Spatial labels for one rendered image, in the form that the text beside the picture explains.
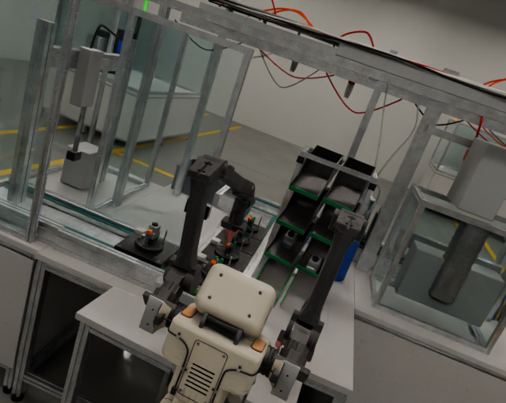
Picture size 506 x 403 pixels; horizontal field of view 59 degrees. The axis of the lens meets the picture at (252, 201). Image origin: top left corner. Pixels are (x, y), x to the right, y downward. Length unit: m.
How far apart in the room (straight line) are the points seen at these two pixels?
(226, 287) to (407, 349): 1.66
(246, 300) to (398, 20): 11.54
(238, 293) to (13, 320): 1.47
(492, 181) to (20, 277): 2.41
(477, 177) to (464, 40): 10.03
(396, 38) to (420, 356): 10.36
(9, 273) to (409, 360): 2.14
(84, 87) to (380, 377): 2.29
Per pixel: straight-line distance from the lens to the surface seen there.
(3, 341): 2.63
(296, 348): 1.40
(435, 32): 12.53
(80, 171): 2.97
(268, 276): 2.10
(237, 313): 1.29
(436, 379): 2.91
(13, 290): 2.45
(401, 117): 12.41
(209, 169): 1.38
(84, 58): 2.54
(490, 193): 2.70
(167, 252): 2.24
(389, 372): 2.87
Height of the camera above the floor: 1.98
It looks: 18 degrees down
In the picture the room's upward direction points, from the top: 19 degrees clockwise
